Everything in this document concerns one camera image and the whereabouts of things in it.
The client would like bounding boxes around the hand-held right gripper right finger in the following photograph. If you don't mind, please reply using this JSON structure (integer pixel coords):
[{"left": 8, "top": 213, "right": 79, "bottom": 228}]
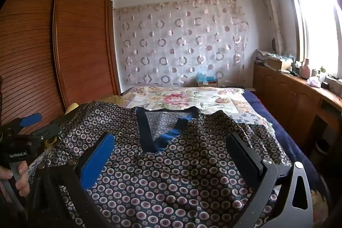
[{"left": 226, "top": 132, "right": 314, "bottom": 228}]

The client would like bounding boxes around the cardboard box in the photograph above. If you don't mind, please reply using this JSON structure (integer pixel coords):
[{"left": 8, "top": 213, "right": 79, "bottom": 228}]
[{"left": 267, "top": 57, "right": 292, "bottom": 71}]

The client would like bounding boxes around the wooden-framed window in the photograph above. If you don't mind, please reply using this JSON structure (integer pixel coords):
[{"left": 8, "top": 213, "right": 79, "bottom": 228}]
[{"left": 283, "top": 0, "right": 342, "bottom": 80}]

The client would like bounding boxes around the floral patchwork quilt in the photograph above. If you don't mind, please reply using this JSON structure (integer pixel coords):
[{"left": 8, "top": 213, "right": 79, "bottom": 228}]
[{"left": 118, "top": 86, "right": 276, "bottom": 138}]

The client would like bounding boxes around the person's left hand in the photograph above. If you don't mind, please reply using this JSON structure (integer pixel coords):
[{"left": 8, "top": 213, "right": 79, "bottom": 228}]
[{"left": 0, "top": 161, "right": 30, "bottom": 197}]

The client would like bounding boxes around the pink bottle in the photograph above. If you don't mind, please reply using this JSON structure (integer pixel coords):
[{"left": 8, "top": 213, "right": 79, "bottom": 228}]
[{"left": 299, "top": 58, "right": 310, "bottom": 79}]

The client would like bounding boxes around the blue bag by wall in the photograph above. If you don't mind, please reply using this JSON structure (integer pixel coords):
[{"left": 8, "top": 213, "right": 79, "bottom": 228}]
[{"left": 196, "top": 72, "right": 218, "bottom": 87}]

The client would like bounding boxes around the wooden slatted wardrobe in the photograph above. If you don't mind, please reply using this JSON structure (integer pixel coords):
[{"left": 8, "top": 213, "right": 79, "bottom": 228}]
[{"left": 0, "top": 0, "right": 121, "bottom": 138}]

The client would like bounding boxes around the stack of papers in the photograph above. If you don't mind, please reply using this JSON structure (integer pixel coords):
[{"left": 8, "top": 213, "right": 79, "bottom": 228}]
[{"left": 255, "top": 49, "right": 270, "bottom": 65}]

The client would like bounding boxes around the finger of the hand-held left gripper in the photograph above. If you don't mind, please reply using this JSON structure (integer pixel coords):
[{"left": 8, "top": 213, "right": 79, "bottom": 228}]
[
  {"left": 32, "top": 121, "right": 61, "bottom": 141},
  {"left": 1, "top": 114, "right": 42, "bottom": 135}
]

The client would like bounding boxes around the white wrapped pipe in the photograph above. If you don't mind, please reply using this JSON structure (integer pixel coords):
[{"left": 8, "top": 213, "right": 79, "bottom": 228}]
[{"left": 258, "top": 0, "right": 284, "bottom": 52}]

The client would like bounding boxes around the navy blue bed sheet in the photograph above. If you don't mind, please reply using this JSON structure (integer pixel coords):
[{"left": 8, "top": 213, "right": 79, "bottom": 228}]
[{"left": 242, "top": 89, "right": 329, "bottom": 207}]

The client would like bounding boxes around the brown fuzzy pillow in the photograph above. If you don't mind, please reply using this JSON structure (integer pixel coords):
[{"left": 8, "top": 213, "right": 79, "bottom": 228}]
[{"left": 103, "top": 94, "right": 126, "bottom": 106}]

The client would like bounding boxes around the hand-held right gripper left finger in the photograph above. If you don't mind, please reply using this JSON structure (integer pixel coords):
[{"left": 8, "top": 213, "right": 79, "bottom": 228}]
[{"left": 27, "top": 133, "right": 116, "bottom": 228}]

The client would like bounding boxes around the circle-patterned wall curtain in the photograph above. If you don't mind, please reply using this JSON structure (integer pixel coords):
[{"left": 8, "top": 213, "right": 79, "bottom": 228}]
[{"left": 114, "top": 0, "right": 250, "bottom": 87}]

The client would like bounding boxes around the wooden sideboard cabinet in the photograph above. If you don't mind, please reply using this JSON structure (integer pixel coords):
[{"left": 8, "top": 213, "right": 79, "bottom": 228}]
[{"left": 252, "top": 64, "right": 342, "bottom": 164}]

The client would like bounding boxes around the navy circle-print garment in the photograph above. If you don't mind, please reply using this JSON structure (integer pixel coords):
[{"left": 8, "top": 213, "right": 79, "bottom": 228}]
[{"left": 28, "top": 101, "right": 293, "bottom": 228}]

